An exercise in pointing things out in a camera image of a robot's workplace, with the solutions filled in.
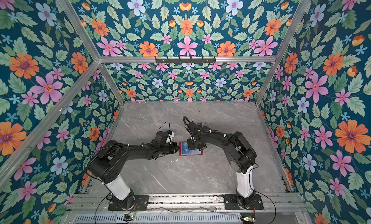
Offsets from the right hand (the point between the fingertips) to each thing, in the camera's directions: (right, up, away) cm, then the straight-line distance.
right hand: (194, 144), depth 94 cm
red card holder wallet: (-1, -4, -4) cm, 6 cm away
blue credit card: (-6, -2, -2) cm, 7 cm away
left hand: (-8, -2, -2) cm, 9 cm away
